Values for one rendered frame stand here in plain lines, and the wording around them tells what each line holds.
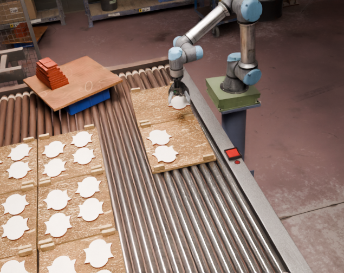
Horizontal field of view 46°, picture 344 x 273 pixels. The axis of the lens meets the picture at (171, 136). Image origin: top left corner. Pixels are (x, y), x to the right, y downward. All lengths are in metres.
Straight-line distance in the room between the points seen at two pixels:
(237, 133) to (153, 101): 0.64
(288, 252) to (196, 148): 0.77
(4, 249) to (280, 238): 1.21
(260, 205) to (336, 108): 2.52
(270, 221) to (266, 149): 1.85
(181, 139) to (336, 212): 1.45
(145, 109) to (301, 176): 1.51
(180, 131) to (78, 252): 0.93
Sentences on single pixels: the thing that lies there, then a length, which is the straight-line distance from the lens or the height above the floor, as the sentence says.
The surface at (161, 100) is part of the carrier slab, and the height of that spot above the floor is 0.94.
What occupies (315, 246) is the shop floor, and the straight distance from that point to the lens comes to 3.06.
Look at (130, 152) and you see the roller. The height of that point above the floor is 0.92.
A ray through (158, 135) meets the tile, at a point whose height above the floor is 0.95.
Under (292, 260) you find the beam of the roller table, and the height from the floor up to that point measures 0.91.
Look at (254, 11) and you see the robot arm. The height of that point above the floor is 1.53.
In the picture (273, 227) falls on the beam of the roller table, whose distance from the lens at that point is 1.92.
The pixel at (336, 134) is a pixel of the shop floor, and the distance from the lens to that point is 4.02.
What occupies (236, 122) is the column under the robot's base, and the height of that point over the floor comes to 0.72.
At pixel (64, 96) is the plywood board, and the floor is 1.04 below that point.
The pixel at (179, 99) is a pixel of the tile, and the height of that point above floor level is 1.06.
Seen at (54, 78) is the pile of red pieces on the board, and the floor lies 1.11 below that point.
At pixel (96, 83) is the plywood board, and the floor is 1.04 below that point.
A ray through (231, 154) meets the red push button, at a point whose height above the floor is 0.93.
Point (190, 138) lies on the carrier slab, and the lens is 2.33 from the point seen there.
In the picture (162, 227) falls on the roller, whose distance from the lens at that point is 1.91.
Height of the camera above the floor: 2.38
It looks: 38 degrees down
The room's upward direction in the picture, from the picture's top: 6 degrees counter-clockwise
